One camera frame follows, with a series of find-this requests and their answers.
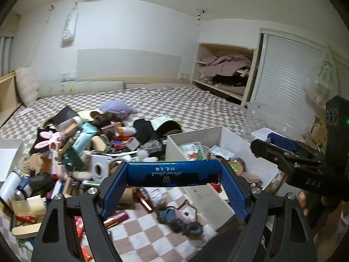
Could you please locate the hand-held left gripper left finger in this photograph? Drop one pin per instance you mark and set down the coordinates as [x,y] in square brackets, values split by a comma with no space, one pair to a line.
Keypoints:
[112,196]

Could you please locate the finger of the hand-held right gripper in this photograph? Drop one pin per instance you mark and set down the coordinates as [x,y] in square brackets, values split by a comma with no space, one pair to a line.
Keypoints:
[282,142]
[268,152]

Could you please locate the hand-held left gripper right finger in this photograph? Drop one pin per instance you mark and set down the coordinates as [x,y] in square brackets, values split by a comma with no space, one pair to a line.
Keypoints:
[236,196]

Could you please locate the white storage box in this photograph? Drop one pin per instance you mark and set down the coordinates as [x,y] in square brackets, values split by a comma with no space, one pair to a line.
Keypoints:
[203,199]

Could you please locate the blue metallic glasses case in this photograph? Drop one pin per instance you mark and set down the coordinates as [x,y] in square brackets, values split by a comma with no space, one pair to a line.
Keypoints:
[171,173]

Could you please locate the person's right hand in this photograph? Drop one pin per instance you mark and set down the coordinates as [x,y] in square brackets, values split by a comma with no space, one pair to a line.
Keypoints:
[302,202]

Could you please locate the red snack packet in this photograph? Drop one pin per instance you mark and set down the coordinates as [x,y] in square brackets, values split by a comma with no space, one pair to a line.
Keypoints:
[117,219]

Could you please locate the white cube with hole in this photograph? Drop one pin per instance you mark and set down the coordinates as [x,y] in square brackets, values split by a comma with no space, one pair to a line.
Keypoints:
[100,167]

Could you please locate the white slatted wardrobe door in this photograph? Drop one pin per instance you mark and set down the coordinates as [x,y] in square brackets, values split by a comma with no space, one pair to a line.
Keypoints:
[289,82]

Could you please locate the green red printed packet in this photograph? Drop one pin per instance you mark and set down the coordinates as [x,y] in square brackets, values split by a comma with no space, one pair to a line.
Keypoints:
[194,151]

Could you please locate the teal tissue packet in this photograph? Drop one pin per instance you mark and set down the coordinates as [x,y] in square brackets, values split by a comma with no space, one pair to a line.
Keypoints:
[84,139]

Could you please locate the blue knitted doll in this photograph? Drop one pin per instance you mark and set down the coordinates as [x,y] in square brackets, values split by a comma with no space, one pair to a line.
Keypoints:
[177,219]

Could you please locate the black cap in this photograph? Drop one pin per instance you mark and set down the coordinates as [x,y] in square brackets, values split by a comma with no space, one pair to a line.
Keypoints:
[146,131]

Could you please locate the clear plastic bag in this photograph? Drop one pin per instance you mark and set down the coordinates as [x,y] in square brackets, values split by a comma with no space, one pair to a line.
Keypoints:
[323,80]

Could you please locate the black pouch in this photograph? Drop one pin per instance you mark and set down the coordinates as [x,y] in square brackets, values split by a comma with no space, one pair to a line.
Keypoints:
[38,183]

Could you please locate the dark clothes pile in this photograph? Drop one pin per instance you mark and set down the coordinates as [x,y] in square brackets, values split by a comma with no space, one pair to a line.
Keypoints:
[231,80]

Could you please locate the pink bunny handheld fan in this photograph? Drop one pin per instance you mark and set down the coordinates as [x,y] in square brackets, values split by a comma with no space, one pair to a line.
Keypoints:
[51,141]

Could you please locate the wooden block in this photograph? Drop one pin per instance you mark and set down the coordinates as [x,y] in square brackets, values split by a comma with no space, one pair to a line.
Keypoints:
[28,207]

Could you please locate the purple plush toy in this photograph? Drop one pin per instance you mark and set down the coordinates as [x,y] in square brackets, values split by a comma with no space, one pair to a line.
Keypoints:
[117,107]

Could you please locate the green white paper packet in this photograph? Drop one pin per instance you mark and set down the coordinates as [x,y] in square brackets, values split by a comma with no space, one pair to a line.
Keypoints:
[162,121]

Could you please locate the pink clothes pile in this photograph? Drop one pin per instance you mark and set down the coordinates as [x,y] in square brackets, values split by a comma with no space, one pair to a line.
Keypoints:
[226,65]

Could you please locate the black notebook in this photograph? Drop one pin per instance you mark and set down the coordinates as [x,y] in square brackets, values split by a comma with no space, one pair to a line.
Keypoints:
[63,114]

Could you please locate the white black tumbler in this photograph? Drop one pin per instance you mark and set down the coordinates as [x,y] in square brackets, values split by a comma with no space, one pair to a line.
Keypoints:
[11,183]

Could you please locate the white cardboard box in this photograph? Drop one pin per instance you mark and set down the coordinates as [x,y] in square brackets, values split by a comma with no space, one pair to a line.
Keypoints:
[10,155]

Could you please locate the open wardrobe shelf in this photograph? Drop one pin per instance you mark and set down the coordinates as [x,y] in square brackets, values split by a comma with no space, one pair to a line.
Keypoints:
[200,62]

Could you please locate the white fluffy pillow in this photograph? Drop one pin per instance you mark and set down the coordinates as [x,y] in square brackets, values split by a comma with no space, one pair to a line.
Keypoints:
[26,86]

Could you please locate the wooden bedside shelf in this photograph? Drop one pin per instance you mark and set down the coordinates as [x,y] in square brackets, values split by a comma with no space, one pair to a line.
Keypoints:
[6,95]

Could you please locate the ceiling track light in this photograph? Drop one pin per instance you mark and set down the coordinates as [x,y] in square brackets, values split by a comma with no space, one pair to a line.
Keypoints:
[201,13]

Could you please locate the white wall socket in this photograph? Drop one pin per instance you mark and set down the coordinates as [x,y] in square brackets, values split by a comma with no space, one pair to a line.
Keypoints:
[68,76]
[184,75]

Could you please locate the white wall air conditioner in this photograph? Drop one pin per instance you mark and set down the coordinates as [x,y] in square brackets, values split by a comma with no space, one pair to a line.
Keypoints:
[69,26]

